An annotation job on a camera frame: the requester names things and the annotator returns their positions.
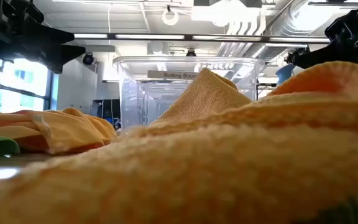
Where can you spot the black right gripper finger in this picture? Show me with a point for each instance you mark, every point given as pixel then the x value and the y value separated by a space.
pixel 319 59

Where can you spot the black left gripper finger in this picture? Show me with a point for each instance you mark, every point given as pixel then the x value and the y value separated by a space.
pixel 57 56
pixel 51 35

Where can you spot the blue white spray bottle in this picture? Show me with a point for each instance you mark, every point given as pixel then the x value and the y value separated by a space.
pixel 284 73

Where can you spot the large window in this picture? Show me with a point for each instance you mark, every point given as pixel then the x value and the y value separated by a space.
pixel 23 84

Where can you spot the black cabinet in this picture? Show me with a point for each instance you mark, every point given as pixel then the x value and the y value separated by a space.
pixel 106 109

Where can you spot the clear plastic bin with label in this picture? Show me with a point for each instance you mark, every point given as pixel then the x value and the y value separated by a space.
pixel 129 93

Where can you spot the white ceiling pipe bundle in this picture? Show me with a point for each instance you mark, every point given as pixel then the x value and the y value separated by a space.
pixel 244 23

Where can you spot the black ceiling lamp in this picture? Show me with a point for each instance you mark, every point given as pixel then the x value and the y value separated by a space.
pixel 191 53

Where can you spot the silver ventilation duct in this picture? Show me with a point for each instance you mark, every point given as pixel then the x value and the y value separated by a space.
pixel 294 18

